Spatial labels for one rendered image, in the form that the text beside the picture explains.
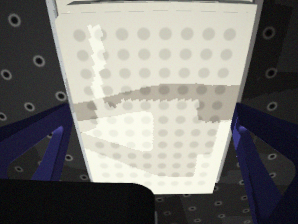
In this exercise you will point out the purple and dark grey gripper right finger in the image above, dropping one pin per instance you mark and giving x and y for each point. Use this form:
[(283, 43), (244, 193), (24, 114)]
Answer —
[(262, 193)]

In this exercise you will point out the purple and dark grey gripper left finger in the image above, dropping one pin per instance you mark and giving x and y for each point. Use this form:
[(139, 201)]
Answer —
[(18, 137)]

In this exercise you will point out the dark grey perforated base plate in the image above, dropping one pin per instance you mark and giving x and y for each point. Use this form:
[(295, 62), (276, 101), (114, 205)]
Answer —
[(31, 81)]

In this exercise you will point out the white well plate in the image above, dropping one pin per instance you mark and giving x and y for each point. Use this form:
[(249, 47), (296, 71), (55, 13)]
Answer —
[(154, 84)]

